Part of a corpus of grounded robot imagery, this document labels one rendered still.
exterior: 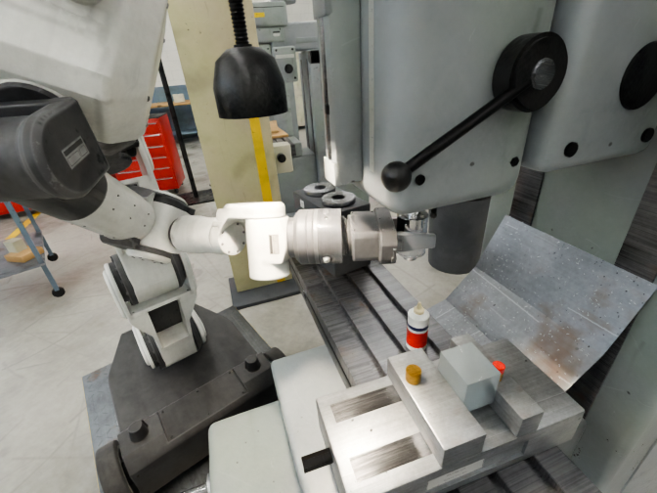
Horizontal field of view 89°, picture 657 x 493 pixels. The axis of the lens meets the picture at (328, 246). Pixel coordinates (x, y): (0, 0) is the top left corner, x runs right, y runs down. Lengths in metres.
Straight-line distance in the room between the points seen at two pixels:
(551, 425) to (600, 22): 0.48
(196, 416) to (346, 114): 0.98
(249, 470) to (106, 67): 0.73
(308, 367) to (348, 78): 0.59
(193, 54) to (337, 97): 1.75
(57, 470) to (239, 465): 1.37
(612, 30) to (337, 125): 0.29
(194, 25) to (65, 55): 1.63
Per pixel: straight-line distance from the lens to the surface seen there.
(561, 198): 0.82
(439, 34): 0.37
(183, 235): 0.65
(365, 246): 0.49
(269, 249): 0.52
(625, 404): 0.91
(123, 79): 0.54
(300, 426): 0.71
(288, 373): 0.79
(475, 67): 0.40
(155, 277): 0.96
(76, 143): 0.50
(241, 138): 2.16
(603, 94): 0.51
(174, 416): 1.20
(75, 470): 2.06
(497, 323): 0.85
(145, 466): 1.16
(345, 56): 0.41
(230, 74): 0.35
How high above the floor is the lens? 1.48
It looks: 29 degrees down
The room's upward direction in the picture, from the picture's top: 4 degrees counter-clockwise
